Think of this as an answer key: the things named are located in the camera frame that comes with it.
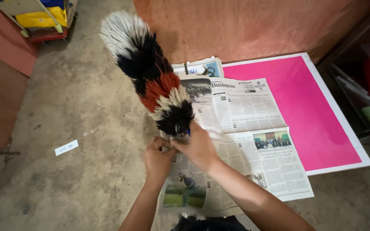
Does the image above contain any person's left hand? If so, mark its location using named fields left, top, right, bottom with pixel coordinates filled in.
left=144, top=137, right=178, bottom=181

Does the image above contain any person's right hand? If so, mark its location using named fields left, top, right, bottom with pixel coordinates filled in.
left=170, top=120, right=221, bottom=172

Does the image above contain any multicoloured feather duster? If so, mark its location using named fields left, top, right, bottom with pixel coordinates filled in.
left=100, top=11, right=196, bottom=143

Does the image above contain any open newspaper sheet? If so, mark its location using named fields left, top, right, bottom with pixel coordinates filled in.
left=158, top=74, right=315, bottom=217

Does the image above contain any folded newspaper stack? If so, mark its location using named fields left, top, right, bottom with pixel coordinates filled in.
left=172, top=56, right=225, bottom=78

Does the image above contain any person's dark clothing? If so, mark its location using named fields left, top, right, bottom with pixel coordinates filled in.
left=171, top=215, right=250, bottom=231

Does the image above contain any white paper slip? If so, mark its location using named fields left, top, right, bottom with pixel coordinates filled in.
left=54, top=139, right=79, bottom=157

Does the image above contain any pink board with white border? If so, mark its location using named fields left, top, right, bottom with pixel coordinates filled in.
left=221, top=52, right=370, bottom=176

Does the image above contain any cart with yellow bag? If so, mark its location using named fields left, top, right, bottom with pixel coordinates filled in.
left=0, top=0, right=79, bottom=43

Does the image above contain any dark shelf with clutter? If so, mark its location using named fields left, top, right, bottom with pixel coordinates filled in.
left=317, top=0, right=370, bottom=145

